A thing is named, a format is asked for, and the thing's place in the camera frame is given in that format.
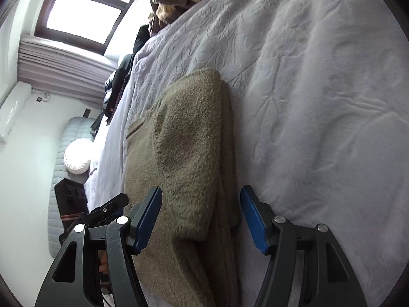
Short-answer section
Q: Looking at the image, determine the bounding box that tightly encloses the white air conditioner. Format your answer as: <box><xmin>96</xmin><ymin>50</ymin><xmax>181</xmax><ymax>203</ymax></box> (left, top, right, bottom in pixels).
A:
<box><xmin>0</xmin><ymin>81</ymin><xmax>32</xmax><ymax>142</ymax></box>

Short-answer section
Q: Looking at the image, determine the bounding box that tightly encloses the tan knit sweater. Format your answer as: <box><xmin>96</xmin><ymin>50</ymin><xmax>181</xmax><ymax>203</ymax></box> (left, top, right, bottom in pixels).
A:
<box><xmin>123</xmin><ymin>68</ymin><xmax>244</xmax><ymax>307</ymax></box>

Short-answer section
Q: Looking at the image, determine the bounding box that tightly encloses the white round pillow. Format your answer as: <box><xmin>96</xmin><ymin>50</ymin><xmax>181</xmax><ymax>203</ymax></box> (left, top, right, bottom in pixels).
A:
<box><xmin>63</xmin><ymin>139</ymin><xmax>94</xmax><ymax>175</ymax></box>

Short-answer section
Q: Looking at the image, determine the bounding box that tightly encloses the dark-framed window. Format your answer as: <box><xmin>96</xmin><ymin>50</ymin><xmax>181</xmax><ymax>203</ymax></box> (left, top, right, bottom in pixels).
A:
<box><xmin>33</xmin><ymin>0</ymin><xmax>155</xmax><ymax>56</ymax></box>

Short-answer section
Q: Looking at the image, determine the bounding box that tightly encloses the dark flat item by headboard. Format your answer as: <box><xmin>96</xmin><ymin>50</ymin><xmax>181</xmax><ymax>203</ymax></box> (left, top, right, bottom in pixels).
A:
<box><xmin>90</xmin><ymin>117</ymin><xmax>104</xmax><ymax>142</ymax></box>

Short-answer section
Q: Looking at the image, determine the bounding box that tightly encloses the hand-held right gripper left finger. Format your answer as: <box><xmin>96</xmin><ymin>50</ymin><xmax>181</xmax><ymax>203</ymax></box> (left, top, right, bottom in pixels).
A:
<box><xmin>33</xmin><ymin>185</ymin><xmax>163</xmax><ymax>307</ymax></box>

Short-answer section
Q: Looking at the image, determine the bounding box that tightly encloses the pale quilted headboard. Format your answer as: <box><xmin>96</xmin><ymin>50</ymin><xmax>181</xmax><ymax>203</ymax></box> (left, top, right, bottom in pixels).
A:
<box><xmin>47</xmin><ymin>117</ymin><xmax>107</xmax><ymax>259</ymax></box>

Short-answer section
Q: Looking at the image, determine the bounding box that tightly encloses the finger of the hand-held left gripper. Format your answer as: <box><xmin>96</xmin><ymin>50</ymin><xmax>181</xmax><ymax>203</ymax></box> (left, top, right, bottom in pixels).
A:
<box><xmin>86</xmin><ymin>193</ymin><xmax>130</xmax><ymax>227</ymax></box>

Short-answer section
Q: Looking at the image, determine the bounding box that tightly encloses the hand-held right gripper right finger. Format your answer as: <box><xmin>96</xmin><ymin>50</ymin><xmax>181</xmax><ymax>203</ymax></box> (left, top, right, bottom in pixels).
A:
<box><xmin>240</xmin><ymin>185</ymin><xmax>368</xmax><ymax>307</ymax></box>

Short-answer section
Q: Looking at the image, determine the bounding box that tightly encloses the person's left hand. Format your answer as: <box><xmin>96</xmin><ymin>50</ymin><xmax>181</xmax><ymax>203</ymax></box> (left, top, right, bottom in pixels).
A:
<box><xmin>97</xmin><ymin>252</ymin><xmax>111</xmax><ymax>276</ymax></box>

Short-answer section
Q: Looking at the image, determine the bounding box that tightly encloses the light purple plush blanket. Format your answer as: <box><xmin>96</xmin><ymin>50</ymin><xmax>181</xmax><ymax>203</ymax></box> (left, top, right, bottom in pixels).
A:
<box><xmin>84</xmin><ymin>67</ymin><xmax>143</xmax><ymax>208</ymax></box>

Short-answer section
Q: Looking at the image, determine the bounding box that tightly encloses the black striped-trim garment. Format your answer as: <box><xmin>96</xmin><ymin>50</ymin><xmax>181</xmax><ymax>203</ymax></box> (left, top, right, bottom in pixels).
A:
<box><xmin>103</xmin><ymin>54</ymin><xmax>136</xmax><ymax>125</ymax></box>

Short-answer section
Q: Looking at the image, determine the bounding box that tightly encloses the grey curtain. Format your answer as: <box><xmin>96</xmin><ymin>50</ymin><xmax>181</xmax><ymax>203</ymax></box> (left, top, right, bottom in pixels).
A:
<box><xmin>17</xmin><ymin>36</ymin><xmax>118</xmax><ymax>110</ymax></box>

